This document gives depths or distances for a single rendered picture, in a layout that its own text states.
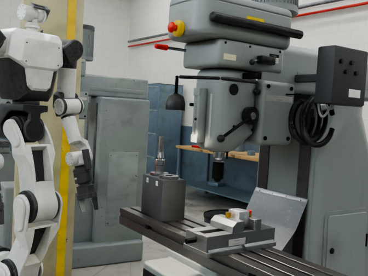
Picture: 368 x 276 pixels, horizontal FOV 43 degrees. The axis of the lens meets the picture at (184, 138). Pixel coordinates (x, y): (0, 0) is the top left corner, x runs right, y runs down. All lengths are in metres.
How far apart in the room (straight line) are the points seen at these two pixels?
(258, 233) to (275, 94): 0.55
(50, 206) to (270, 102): 1.03
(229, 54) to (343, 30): 5.21
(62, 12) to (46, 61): 1.31
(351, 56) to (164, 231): 1.03
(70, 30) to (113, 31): 8.31
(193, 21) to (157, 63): 8.86
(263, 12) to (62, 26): 1.86
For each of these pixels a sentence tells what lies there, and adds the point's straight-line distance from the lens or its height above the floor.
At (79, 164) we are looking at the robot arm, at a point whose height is 1.18.
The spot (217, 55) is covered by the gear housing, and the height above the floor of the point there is 1.67.
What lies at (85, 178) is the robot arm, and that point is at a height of 1.11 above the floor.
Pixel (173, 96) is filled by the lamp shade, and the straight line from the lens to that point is 1.67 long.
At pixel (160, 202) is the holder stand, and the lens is 2.11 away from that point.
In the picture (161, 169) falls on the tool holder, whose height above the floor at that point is 1.18.
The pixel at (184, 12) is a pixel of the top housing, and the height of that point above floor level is 1.82.
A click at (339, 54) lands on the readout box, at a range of 1.79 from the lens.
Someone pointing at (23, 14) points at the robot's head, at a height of 1.83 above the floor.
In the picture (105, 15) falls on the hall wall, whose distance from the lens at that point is 11.68.
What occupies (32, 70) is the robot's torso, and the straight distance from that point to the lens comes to 2.12.
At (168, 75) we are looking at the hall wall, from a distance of 10.12.
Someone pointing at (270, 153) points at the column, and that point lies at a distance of 2.19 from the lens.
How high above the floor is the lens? 1.45
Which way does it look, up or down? 3 degrees down
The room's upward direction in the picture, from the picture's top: 3 degrees clockwise
